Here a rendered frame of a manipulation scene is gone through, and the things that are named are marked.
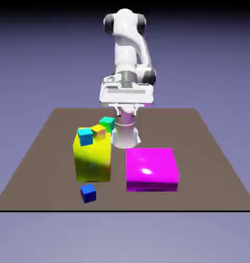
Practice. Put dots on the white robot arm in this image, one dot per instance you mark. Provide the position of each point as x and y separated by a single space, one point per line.
125 37

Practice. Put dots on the small orange cube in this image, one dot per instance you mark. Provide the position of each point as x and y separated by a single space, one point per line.
99 130

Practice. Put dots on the large yellow box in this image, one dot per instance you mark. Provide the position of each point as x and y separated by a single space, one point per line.
92 158

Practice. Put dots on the small cyan cube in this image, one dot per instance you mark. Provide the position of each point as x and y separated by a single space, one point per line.
85 136

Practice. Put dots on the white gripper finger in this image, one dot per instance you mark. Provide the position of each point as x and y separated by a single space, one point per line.
118 110
134 110

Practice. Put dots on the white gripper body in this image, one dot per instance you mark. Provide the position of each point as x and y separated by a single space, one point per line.
127 97

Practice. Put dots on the small green cube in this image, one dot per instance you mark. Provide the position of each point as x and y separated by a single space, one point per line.
107 122

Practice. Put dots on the large magenta box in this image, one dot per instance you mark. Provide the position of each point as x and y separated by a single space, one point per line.
150 166

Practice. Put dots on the small blue cube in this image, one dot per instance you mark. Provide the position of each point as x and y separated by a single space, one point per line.
88 193

